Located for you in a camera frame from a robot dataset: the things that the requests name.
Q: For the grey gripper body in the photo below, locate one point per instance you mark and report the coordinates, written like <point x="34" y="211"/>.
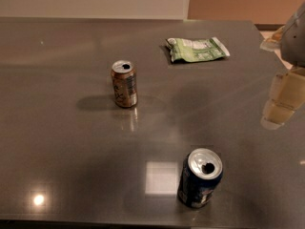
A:
<point x="294" y="43"/>

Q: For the blue soda can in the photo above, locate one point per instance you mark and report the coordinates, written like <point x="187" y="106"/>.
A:
<point x="201" y="173"/>

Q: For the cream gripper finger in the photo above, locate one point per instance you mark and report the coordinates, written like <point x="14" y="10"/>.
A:
<point x="272" y="42"/>
<point x="287" y="95"/>

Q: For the orange soda can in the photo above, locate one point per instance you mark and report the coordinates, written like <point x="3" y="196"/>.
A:
<point x="124" y="83"/>

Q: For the green jalapeno chip bag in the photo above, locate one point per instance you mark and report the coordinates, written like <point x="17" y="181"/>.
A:
<point x="202" y="50"/>

